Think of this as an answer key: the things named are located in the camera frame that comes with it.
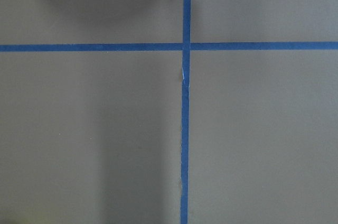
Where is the long blue tape strip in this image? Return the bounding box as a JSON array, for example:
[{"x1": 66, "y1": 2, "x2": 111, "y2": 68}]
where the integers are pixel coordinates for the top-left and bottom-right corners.
[{"x1": 180, "y1": 0, "x2": 191, "y2": 223}]

